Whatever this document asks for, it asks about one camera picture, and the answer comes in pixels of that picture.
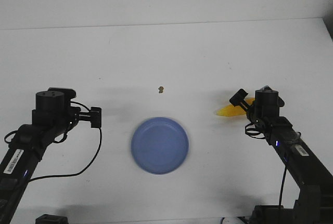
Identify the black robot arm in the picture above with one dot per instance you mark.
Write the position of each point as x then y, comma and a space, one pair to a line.
25, 150
309, 173

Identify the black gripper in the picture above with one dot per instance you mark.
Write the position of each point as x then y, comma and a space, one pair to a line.
55, 108
266, 103

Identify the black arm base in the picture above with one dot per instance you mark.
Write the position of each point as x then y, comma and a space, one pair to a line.
51, 219
314, 205

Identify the small brown table mark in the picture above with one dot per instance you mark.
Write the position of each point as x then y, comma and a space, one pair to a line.
161, 89

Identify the blue round plate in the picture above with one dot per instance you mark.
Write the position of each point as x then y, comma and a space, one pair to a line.
159, 145

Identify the yellow corn cob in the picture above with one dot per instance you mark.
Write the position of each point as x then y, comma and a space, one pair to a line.
230, 111

